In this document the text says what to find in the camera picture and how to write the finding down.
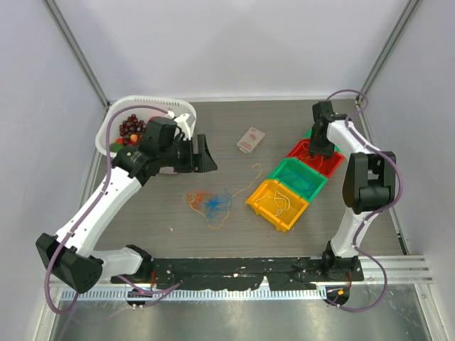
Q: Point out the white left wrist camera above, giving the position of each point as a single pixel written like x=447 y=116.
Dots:
x=186 y=122

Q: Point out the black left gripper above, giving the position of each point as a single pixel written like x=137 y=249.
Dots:
x=196 y=163

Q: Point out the aluminium frame post left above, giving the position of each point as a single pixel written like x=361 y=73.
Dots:
x=72 y=43

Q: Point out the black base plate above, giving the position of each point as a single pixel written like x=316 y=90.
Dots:
x=242 y=274

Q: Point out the red plastic bin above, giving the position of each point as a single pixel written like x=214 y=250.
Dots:
x=324 y=165

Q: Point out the grey card box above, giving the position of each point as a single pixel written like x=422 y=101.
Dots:
x=250 y=140

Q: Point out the white slotted cable duct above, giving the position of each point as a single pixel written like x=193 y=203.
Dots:
x=123 y=293

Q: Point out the yellow plastic bin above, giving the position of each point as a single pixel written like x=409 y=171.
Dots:
x=277 y=204

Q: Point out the aluminium frame post right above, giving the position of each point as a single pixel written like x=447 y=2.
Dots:
x=391 y=42

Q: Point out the green plastic bin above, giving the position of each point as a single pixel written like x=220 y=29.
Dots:
x=299 y=178
x=308 y=136

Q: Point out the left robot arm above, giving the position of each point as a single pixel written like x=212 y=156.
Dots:
x=69 y=253

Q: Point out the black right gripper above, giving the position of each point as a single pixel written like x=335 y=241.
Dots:
x=314 y=149

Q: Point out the strawberry pile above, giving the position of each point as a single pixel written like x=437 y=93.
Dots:
x=126 y=140

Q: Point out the white fruit basket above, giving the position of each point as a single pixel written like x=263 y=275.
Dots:
x=145 y=107

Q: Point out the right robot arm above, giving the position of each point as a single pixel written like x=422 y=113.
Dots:
x=368 y=188

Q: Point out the near green plastic bin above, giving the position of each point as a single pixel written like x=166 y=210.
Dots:
x=299 y=178

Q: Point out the far green plastic bin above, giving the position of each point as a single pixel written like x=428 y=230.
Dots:
x=308 y=136

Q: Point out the aluminium frame post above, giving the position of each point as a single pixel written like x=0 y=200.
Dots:
x=391 y=42
x=72 y=43

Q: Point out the dark red grape bunch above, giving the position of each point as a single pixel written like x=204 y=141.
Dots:
x=132 y=125

